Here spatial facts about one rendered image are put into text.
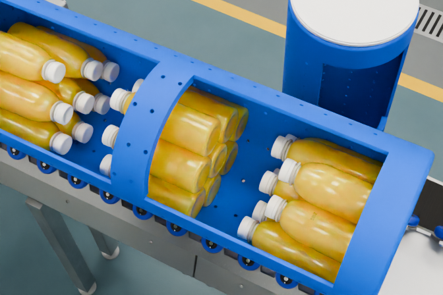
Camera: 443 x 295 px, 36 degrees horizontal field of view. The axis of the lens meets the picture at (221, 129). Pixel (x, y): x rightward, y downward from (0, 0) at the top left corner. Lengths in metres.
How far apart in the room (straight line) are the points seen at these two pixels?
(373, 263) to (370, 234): 0.04
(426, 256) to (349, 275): 0.31
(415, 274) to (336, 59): 0.48
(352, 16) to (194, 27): 1.45
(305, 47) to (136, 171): 0.55
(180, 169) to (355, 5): 0.58
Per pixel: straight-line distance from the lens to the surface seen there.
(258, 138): 1.31
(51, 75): 1.26
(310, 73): 1.55
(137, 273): 2.30
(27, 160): 1.44
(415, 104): 2.67
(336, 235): 1.09
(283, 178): 1.10
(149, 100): 1.10
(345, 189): 1.07
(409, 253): 1.32
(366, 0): 1.52
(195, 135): 1.12
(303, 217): 1.10
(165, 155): 1.16
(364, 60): 1.47
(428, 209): 2.27
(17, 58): 1.28
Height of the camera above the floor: 2.11
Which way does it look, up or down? 56 degrees down
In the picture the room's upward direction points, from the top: 4 degrees counter-clockwise
